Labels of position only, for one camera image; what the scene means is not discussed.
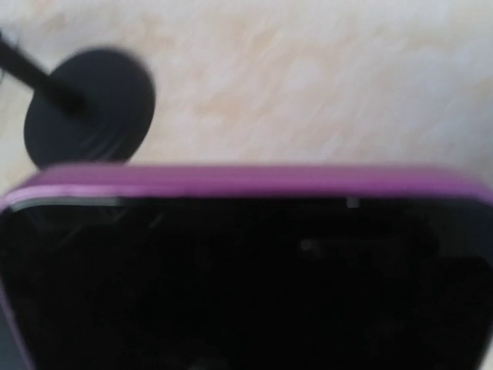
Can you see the black phone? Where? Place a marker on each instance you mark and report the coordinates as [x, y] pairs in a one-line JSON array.
[[249, 267]]

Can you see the black tripod stand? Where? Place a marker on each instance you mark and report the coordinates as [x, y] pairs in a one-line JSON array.
[[96, 106]]

